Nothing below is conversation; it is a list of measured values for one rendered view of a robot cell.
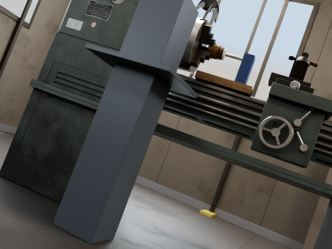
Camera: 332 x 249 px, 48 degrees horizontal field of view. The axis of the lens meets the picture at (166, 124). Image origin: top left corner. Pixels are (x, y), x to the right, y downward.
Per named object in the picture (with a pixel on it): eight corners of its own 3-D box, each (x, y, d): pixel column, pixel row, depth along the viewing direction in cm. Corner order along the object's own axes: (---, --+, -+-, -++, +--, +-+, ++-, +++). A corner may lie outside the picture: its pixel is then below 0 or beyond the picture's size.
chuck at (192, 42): (171, 52, 202) (192, 4, 210) (178, 78, 231) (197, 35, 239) (186, 56, 199) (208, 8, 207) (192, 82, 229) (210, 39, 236)
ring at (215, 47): (210, 39, 212) (225, 43, 210) (211, 45, 221) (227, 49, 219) (204, 54, 212) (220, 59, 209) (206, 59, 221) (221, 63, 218)
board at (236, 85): (194, 76, 197) (196, 69, 197) (203, 93, 232) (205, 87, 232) (249, 94, 189) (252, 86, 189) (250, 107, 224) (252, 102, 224)
